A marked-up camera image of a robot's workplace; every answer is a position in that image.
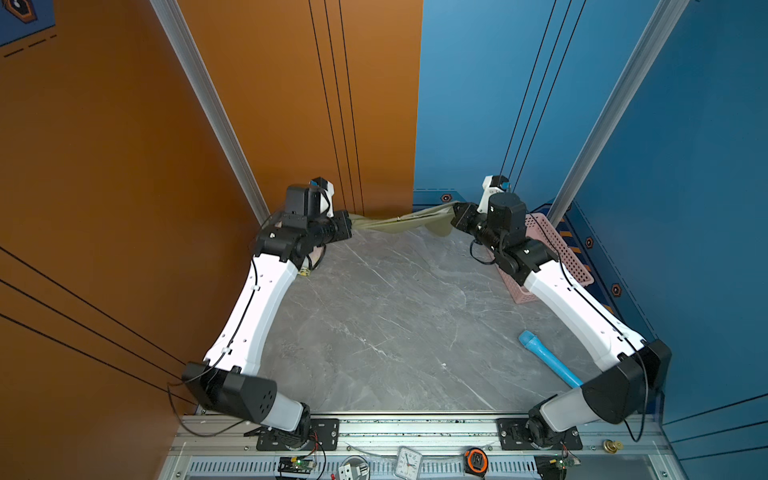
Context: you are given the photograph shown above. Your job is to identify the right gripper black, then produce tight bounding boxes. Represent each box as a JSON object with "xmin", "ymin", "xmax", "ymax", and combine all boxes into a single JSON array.
[{"xmin": 453, "ymin": 200, "xmax": 506, "ymax": 257}]

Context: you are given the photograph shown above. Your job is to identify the olive green skirt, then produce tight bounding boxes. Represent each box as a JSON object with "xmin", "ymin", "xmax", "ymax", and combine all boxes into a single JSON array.
[{"xmin": 350, "ymin": 202, "xmax": 456, "ymax": 237}]

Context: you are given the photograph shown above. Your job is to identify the pink plastic basket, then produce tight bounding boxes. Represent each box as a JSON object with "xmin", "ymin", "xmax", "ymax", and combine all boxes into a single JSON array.
[{"xmin": 496, "ymin": 213, "xmax": 594, "ymax": 304}]

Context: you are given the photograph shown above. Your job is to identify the pastel floral skirt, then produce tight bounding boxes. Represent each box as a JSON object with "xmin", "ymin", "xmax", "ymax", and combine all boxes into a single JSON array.
[{"xmin": 299, "ymin": 250, "xmax": 324, "ymax": 276}]

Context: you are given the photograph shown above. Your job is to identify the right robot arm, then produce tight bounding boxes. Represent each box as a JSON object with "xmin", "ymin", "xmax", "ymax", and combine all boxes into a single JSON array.
[{"xmin": 451, "ymin": 192, "xmax": 672, "ymax": 449}]

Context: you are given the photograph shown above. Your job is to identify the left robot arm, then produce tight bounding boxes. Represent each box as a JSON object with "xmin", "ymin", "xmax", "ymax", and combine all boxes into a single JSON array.
[{"xmin": 181, "ymin": 177, "xmax": 352, "ymax": 449}]

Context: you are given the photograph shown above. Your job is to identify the light blue plastic tube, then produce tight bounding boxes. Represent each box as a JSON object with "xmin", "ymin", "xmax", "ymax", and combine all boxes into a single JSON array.
[{"xmin": 519, "ymin": 330, "xmax": 583, "ymax": 388}]

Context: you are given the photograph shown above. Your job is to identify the green circuit board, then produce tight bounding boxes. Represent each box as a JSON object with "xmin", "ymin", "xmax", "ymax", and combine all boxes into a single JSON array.
[{"xmin": 276, "ymin": 456, "xmax": 317, "ymax": 479}]

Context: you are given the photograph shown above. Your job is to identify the white power plug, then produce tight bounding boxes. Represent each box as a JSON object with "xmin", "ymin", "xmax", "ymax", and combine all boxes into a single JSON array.
[{"xmin": 336, "ymin": 456, "xmax": 371, "ymax": 480}]

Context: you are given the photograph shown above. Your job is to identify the orange black tape measure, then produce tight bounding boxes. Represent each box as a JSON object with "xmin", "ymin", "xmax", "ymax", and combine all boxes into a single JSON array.
[{"xmin": 463, "ymin": 447, "xmax": 489, "ymax": 479}]

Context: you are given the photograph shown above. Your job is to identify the white square clock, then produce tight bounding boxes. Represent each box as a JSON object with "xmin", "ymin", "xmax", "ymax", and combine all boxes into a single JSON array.
[{"xmin": 394, "ymin": 446, "xmax": 423, "ymax": 480}]

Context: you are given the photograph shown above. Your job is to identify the brass round knob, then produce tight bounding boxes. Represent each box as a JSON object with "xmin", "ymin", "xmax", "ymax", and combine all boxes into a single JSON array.
[{"xmin": 603, "ymin": 439, "xmax": 624, "ymax": 454}]

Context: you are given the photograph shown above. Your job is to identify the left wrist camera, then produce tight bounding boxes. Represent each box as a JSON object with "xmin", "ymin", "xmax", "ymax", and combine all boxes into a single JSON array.
[{"xmin": 310, "ymin": 177, "xmax": 335, "ymax": 218}]

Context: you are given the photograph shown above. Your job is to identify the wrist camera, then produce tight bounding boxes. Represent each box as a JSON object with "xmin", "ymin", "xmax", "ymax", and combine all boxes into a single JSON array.
[
  {"xmin": 310, "ymin": 177, "xmax": 335, "ymax": 218},
  {"xmin": 477, "ymin": 175, "xmax": 509, "ymax": 214}
]

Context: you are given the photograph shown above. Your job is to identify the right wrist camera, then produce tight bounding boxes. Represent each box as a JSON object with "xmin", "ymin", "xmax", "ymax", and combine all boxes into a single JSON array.
[{"xmin": 477, "ymin": 175, "xmax": 509, "ymax": 214}]

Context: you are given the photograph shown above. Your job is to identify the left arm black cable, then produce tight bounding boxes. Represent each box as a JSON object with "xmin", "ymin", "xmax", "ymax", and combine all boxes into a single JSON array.
[{"xmin": 166, "ymin": 380, "xmax": 247, "ymax": 438}]

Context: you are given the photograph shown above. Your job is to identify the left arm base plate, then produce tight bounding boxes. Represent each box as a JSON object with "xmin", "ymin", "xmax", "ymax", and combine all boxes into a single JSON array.
[{"xmin": 256, "ymin": 417, "xmax": 340, "ymax": 452}]

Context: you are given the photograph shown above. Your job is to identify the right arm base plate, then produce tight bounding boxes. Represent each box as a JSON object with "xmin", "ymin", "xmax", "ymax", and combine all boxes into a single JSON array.
[{"xmin": 496, "ymin": 417, "xmax": 583, "ymax": 451}]

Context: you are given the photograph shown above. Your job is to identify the black board with wires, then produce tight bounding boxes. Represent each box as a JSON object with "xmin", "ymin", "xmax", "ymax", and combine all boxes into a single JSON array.
[{"xmin": 534, "ymin": 455, "xmax": 582, "ymax": 480}]

